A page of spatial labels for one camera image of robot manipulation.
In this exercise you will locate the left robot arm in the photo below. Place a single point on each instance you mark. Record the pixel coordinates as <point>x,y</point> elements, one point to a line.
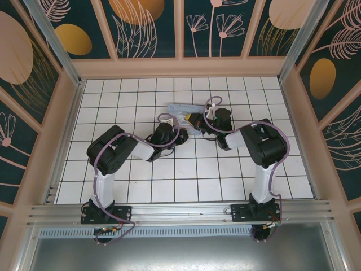
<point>112,152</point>

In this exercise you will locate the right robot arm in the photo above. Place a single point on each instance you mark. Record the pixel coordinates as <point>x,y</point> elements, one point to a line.
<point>262,146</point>

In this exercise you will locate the clear plastic zip bag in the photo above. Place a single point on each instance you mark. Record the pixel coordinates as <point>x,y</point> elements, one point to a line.
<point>180,108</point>

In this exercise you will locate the grey metal sheet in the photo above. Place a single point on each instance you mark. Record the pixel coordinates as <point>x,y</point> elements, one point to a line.
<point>180,254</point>

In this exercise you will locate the long aluminium mounting rail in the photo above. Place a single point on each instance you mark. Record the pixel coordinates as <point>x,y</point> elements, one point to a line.
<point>180,210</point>

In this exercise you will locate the aluminium side rail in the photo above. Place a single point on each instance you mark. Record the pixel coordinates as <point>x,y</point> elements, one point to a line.
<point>301,141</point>
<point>66,141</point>

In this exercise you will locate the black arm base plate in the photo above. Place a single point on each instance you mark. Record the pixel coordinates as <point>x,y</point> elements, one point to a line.
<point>239,211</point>
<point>124,214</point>

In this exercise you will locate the aluminium frame post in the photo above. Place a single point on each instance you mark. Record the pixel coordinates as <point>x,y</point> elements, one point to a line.
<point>53,39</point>
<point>303,36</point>

